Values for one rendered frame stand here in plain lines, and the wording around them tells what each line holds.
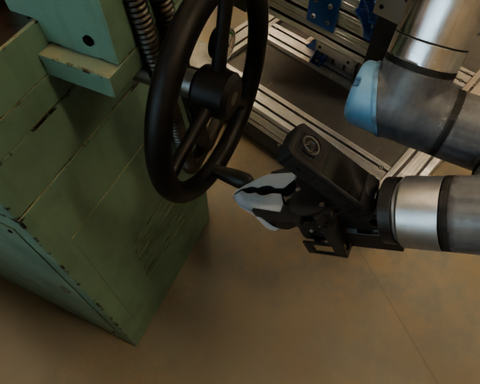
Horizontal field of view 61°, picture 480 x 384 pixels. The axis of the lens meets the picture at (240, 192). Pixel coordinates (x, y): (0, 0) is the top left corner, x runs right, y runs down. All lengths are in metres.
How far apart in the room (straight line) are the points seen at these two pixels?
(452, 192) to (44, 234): 0.51
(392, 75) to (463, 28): 0.07
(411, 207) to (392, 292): 0.90
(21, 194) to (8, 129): 0.09
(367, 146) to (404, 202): 0.88
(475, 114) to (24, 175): 0.51
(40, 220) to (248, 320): 0.74
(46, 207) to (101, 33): 0.26
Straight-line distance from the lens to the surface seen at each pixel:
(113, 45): 0.46
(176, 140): 0.60
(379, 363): 1.24
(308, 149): 0.41
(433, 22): 0.45
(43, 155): 0.57
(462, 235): 0.41
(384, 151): 1.29
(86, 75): 0.49
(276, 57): 1.52
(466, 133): 0.47
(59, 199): 0.63
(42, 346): 1.31
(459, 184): 0.42
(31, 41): 0.52
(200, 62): 0.86
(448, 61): 0.46
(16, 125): 0.53
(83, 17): 0.46
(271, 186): 0.51
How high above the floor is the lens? 1.17
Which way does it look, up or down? 57 degrees down
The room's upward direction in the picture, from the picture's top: straight up
